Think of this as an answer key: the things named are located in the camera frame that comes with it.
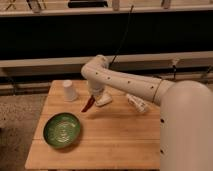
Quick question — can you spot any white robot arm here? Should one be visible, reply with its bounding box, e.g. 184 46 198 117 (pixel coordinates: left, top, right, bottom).
81 55 213 171

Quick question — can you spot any white paper cup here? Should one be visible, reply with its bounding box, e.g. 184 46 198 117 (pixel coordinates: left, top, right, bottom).
62 80 78 101

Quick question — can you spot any white wall power strip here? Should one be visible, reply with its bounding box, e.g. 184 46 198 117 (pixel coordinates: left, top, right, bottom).
0 60 172 77

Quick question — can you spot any wooden folding table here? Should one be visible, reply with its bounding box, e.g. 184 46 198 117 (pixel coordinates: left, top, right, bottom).
25 80 160 170

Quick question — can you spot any black hanging cable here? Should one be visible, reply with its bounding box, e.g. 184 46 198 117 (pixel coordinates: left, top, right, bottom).
109 4 135 68

